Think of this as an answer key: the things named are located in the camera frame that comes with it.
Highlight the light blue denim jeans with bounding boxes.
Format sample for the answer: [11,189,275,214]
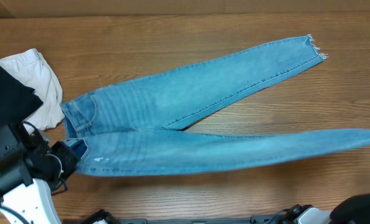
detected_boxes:
[60,34,370,178]

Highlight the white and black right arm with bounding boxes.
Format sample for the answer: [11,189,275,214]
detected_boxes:
[266,194,370,224]

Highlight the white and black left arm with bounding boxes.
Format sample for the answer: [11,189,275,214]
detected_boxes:
[0,121,80,224]

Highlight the folded black garment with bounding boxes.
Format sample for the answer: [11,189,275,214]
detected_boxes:
[0,66,43,127]

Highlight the folded white garment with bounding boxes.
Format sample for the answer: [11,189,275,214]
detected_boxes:
[0,49,65,130]

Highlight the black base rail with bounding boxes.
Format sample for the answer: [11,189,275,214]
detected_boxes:
[118,215,273,224]

